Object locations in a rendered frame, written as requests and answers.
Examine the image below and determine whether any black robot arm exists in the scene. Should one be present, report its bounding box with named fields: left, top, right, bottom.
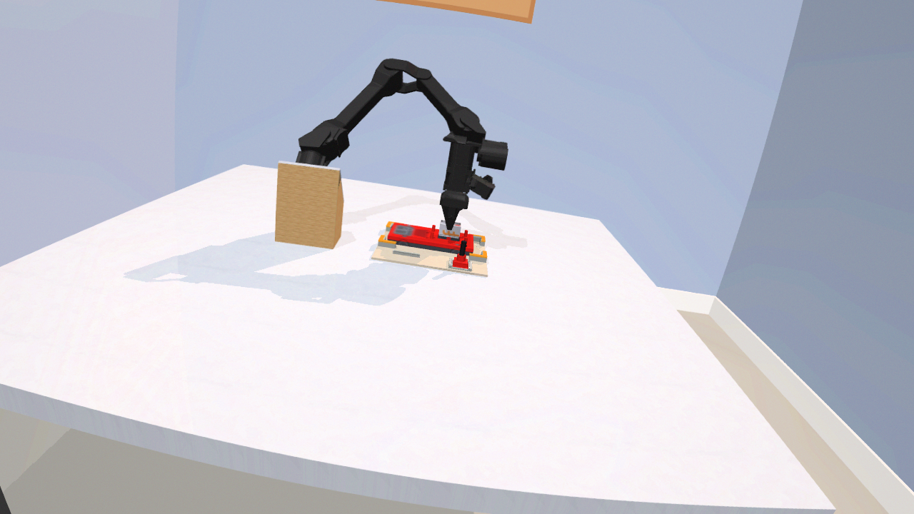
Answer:
left=296, top=59, right=508, bottom=200

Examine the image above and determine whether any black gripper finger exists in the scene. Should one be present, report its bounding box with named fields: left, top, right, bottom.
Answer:
left=441, top=206, right=462, bottom=230

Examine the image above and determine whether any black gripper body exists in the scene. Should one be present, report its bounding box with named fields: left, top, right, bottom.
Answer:
left=439, top=161, right=473, bottom=209

